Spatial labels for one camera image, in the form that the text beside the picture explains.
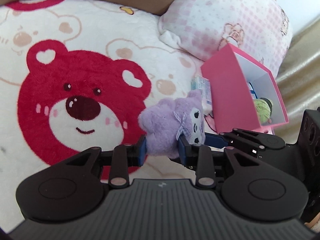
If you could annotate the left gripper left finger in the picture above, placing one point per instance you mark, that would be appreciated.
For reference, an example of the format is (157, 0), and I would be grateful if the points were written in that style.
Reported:
(78, 185)

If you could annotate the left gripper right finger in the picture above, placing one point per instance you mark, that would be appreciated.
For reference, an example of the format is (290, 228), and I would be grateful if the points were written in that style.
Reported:
(247, 186)

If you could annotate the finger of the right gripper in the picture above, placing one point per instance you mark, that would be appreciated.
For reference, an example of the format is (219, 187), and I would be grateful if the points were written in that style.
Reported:
(245, 140)

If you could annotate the purple plush toy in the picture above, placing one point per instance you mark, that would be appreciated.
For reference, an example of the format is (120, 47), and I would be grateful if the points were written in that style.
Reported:
(169, 119)

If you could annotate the blue wet wipes pack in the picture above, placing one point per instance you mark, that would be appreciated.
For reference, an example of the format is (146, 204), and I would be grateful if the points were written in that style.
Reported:
(252, 91)

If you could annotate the green yarn ball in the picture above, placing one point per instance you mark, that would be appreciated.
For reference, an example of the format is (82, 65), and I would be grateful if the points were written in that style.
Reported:
(263, 107)

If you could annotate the pink open box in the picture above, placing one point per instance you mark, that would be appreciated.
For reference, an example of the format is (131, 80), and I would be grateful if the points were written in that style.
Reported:
(230, 71)

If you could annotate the small tissue pack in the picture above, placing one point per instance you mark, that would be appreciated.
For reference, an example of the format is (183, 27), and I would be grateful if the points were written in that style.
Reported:
(203, 84)

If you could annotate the beige satin bedsheet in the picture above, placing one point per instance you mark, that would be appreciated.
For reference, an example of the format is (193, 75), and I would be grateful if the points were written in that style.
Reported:
(298, 79)

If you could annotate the red bear fleece blanket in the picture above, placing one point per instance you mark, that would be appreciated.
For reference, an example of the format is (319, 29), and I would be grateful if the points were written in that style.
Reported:
(77, 74)

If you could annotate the pink checked pillow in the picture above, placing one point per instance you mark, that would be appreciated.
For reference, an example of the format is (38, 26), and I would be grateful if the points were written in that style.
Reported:
(201, 27)

